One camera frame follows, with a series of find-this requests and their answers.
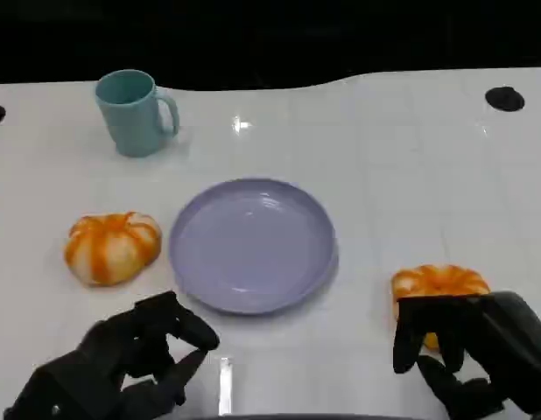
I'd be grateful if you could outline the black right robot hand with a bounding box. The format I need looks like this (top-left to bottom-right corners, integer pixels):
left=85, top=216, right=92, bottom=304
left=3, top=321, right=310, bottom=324
left=392, top=290, right=541, bottom=420

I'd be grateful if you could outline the orange white toy bread roll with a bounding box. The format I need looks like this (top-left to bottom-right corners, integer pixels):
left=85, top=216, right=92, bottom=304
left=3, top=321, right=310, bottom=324
left=63, top=211, right=163, bottom=288
left=391, top=263, right=491, bottom=351

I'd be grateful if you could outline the black backdrop cloth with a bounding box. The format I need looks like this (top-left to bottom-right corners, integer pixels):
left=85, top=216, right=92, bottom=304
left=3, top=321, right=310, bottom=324
left=0, top=0, right=541, bottom=93

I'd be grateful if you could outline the pale green mug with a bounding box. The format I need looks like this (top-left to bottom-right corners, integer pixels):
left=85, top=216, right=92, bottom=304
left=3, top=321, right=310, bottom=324
left=94, top=68, right=180, bottom=158

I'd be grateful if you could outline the lilac plate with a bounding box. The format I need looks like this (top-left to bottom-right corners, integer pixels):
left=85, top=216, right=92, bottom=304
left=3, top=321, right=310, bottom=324
left=168, top=177, right=341, bottom=316

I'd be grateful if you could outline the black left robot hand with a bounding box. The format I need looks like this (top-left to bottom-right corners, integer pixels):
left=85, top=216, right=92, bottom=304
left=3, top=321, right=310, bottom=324
left=3, top=290, right=221, bottom=420

